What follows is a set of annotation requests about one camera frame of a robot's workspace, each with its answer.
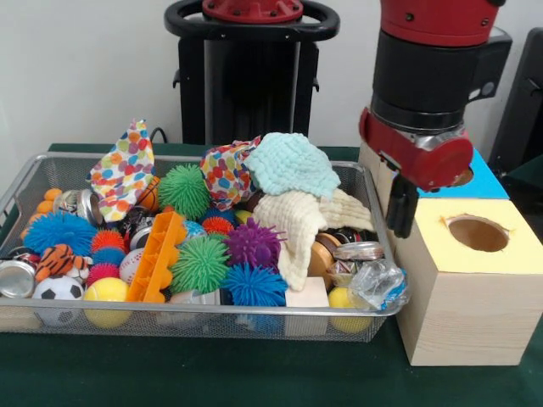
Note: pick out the colourful polka-dot cloth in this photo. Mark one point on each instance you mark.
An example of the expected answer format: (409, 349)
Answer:
(123, 170)
(225, 174)

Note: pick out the black chair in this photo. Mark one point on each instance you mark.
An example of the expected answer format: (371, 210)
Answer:
(526, 102)

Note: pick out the purple spiky rubber ball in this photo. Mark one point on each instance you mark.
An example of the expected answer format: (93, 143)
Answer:
(252, 244)

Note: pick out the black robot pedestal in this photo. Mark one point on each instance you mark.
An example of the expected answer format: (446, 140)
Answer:
(246, 85)

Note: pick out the clear mesh bin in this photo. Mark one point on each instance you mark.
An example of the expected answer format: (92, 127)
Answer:
(25, 174)

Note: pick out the crushed clear plastic bottle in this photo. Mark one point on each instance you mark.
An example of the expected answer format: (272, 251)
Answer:
(379, 287)

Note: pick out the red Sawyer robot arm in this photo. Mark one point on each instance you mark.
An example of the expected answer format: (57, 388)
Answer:
(433, 59)

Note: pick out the green spiky rubber ball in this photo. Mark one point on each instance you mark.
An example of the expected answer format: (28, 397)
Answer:
(199, 265)
(182, 191)

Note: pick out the mint green muslin cloth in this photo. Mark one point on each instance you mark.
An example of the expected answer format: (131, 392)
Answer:
(288, 165)

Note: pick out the blue spiky rubber ball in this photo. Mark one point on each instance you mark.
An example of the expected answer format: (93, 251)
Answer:
(58, 231)

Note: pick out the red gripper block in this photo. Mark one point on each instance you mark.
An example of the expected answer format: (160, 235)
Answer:
(416, 153)

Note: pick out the pale yellow muslin cloth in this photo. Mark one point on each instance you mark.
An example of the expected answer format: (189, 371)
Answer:
(297, 229)

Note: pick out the yellow smiley ball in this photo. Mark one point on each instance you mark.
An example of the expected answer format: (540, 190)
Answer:
(344, 303)

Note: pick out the wooden box with three holes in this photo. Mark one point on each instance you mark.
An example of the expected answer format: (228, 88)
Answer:
(462, 305)

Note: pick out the black and white soccer ball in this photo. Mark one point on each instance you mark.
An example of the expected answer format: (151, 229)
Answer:
(57, 297)

